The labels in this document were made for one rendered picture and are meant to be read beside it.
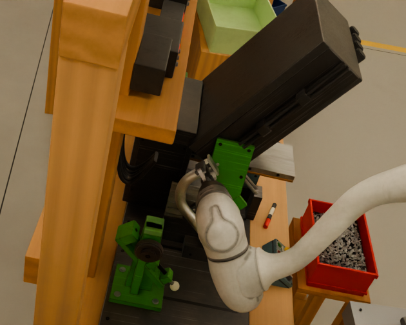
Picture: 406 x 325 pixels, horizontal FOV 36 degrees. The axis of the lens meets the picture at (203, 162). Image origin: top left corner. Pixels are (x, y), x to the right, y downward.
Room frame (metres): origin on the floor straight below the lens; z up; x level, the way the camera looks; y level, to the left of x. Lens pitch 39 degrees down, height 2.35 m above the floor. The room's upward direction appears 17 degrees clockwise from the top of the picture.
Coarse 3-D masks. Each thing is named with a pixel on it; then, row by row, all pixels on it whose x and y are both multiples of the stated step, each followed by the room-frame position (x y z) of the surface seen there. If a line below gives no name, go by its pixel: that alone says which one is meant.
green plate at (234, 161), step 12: (216, 144) 1.45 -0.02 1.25; (228, 144) 1.46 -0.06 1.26; (216, 156) 1.44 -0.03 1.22; (228, 156) 1.45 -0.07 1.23; (240, 156) 1.45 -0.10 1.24; (228, 168) 1.44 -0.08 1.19; (240, 168) 1.45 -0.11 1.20; (228, 180) 1.43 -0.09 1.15; (240, 180) 1.44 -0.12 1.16; (240, 192) 1.43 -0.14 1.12
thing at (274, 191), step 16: (272, 192) 1.74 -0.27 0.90; (256, 224) 1.55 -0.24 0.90; (272, 224) 1.57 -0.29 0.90; (256, 240) 1.48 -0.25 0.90; (272, 240) 1.50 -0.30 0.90; (288, 240) 1.52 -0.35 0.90; (272, 288) 1.30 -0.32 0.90; (288, 288) 1.32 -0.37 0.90; (272, 304) 1.23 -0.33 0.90; (288, 304) 1.25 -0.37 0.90; (256, 320) 1.16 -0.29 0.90; (272, 320) 1.18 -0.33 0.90; (288, 320) 1.19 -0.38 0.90
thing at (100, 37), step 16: (64, 0) 0.75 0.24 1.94; (80, 0) 0.76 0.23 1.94; (96, 0) 0.78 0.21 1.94; (112, 0) 0.79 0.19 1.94; (128, 0) 0.81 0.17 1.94; (64, 16) 0.75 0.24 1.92; (80, 16) 0.75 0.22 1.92; (96, 16) 0.76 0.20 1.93; (112, 16) 0.76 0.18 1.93; (128, 16) 0.77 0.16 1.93; (64, 32) 0.75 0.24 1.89; (80, 32) 0.75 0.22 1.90; (96, 32) 0.76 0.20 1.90; (112, 32) 0.76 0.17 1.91; (128, 32) 0.83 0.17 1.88; (64, 48) 0.75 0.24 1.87; (80, 48) 0.75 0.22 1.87; (96, 48) 0.76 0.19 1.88; (112, 48) 0.76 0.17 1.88; (112, 64) 0.76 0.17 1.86
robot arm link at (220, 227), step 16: (208, 208) 1.01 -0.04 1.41; (224, 208) 1.01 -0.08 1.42; (208, 224) 0.96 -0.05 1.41; (224, 224) 0.96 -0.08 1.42; (240, 224) 0.99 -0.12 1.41; (208, 240) 0.94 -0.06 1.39; (224, 240) 0.94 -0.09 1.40; (240, 240) 0.97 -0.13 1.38; (208, 256) 0.98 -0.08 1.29; (224, 256) 0.97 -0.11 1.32
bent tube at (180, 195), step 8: (208, 160) 1.34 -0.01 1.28; (216, 168) 1.34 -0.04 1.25; (184, 176) 1.33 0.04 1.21; (192, 176) 1.32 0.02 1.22; (184, 184) 1.31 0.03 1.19; (176, 192) 1.31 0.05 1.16; (184, 192) 1.31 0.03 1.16; (176, 200) 1.30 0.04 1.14; (184, 200) 1.30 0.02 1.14; (184, 208) 1.29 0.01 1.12; (184, 216) 1.29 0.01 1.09; (192, 216) 1.29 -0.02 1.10; (192, 224) 1.29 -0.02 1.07
